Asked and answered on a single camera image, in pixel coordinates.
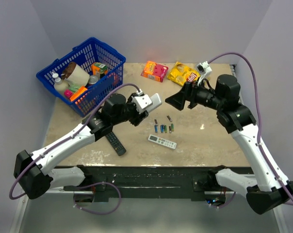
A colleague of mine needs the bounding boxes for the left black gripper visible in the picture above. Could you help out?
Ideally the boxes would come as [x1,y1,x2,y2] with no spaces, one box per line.
[112,93,149,126]

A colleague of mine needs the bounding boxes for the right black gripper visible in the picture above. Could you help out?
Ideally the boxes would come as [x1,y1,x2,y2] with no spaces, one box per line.
[165,77,225,110]

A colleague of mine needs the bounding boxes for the small white remote control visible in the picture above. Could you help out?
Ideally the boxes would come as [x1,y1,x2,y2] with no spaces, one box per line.
[147,93,163,113]

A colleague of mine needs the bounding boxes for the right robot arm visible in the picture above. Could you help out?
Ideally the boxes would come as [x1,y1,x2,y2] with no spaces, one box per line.
[165,74,293,215]

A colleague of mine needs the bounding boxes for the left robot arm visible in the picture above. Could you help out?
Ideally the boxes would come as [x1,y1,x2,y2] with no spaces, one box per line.
[9,91,161,200]

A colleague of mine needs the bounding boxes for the long white remote control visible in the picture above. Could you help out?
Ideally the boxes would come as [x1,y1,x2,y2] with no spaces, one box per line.
[148,134,177,150]

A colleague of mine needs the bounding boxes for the black TV remote control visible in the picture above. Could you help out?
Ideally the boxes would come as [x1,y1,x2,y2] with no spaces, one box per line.
[105,132,127,156]

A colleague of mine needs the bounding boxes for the yellow Lays chips bag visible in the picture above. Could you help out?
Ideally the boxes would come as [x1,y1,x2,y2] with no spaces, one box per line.
[167,61,201,86]

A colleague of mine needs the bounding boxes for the orange pink snack box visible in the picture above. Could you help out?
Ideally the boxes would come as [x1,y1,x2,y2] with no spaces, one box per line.
[141,61,168,83]

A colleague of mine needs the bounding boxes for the metal tin can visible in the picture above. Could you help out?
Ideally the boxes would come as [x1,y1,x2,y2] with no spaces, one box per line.
[88,75,99,85]

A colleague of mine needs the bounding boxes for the orange box in basket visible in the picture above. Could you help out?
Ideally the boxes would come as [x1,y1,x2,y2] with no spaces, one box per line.
[70,86,88,101]

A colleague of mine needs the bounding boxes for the orange green juice carton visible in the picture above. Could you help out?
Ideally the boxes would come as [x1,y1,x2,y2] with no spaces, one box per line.
[91,62,108,79]

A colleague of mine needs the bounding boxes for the light green packet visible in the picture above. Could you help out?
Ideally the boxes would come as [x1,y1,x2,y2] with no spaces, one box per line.
[68,83,81,93]

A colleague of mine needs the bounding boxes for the cream cylindrical container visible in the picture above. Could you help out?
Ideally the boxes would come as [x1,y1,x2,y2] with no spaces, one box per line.
[61,62,90,86]

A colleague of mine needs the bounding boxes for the pink small box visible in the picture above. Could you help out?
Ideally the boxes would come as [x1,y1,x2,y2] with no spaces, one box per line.
[64,89,74,99]

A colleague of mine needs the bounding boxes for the blue plastic shopping basket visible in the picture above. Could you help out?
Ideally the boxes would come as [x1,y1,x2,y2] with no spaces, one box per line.
[36,37,126,117]

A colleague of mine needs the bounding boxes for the white bottle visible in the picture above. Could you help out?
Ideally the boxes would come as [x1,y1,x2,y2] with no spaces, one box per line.
[52,73,69,97]

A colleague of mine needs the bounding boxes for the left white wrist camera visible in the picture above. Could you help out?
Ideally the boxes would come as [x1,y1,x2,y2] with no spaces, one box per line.
[132,89,152,114]

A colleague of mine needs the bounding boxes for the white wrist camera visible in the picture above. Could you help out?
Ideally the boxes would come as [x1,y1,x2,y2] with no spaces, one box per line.
[195,61,212,82]
[132,89,152,114]

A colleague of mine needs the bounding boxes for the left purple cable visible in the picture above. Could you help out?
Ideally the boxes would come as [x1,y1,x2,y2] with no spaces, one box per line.
[9,83,144,200]

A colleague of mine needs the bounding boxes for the purple cable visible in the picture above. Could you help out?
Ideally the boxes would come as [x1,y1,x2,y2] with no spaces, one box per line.
[207,52,293,212]
[9,83,144,200]

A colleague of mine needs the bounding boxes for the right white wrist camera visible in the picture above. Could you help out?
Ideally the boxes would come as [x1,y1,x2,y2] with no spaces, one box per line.
[195,61,212,82]

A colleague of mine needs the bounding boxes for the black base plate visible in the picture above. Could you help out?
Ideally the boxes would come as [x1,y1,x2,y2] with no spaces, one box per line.
[54,166,254,202]

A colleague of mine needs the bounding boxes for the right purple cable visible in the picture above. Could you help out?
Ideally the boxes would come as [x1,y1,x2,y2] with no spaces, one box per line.
[207,52,293,212]

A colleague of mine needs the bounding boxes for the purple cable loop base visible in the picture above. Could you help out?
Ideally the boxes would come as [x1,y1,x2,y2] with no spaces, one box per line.
[73,181,123,216]

